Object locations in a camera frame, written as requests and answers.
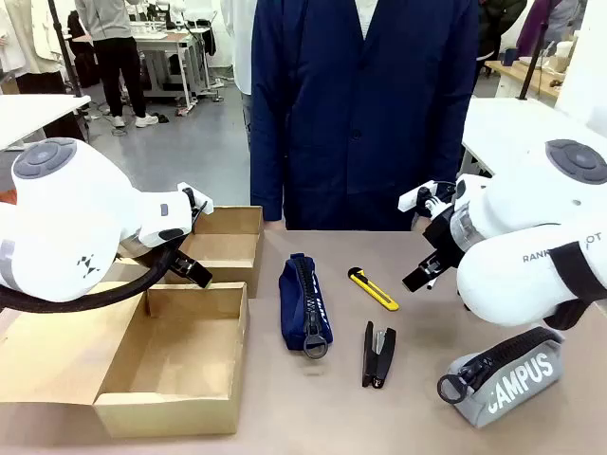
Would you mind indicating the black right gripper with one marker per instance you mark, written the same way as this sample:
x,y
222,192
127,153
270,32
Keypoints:
x,y
446,234

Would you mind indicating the yellow utility knife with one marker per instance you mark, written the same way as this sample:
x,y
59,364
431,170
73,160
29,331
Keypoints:
x,y
374,290

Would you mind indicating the black stapler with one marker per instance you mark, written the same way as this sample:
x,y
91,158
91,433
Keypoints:
x,y
377,355

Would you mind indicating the navy campus pencil case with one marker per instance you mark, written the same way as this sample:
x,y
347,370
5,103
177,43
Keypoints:
x,y
301,303

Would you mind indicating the grey campus pencil case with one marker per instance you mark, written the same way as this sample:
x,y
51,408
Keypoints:
x,y
517,379

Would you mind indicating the person left forearm navy sleeve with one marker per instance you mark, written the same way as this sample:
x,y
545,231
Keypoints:
x,y
443,156

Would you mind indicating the person right forearm navy sleeve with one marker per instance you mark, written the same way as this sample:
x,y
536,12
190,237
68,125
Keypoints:
x,y
266,180

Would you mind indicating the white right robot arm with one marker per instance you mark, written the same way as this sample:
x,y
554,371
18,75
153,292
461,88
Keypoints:
x,y
517,237

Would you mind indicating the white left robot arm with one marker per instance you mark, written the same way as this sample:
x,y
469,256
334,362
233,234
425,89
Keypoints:
x,y
61,223

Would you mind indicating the small open cardboard box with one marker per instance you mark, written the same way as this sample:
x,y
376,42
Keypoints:
x,y
227,246

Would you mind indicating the large open cardboard box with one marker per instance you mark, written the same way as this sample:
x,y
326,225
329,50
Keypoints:
x,y
166,360

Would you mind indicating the person left hand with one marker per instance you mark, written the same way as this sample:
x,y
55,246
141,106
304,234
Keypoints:
x,y
418,223

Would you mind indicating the person torso navy coat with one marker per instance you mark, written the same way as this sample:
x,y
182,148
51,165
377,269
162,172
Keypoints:
x,y
360,118

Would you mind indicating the orange fabric bundle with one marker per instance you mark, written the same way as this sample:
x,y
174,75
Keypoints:
x,y
7,196

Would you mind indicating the background white workbench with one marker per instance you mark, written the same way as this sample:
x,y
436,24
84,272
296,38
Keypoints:
x,y
175,52

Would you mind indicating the white side table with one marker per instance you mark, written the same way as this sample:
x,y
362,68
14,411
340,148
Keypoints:
x,y
33,114

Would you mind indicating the wooden background table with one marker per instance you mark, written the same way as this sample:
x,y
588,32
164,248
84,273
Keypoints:
x,y
526,76

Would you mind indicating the bystander grey hoodie black trousers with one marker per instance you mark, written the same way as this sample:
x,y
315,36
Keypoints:
x,y
116,57

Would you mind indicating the bystander white coat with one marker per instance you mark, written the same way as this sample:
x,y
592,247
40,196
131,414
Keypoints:
x,y
239,47

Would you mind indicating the thin black stand pole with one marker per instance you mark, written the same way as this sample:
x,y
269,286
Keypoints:
x,y
532,71

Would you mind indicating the dark blue cup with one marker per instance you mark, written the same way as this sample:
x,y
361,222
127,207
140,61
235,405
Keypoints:
x,y
510,57

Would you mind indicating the black tripod pole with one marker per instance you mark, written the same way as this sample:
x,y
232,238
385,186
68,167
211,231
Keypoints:
x,y
66,52

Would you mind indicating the bystander black jacket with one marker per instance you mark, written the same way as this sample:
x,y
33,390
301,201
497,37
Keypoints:
x,y
498,28

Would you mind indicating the bystander purple garment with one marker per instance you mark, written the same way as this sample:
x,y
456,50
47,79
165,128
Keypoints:
x,y
540,23

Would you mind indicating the bystander cream coat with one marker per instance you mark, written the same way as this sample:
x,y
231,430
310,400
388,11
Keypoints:
x,y
28,42

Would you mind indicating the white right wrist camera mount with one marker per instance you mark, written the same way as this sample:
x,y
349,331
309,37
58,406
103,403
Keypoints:
x,y
412,196

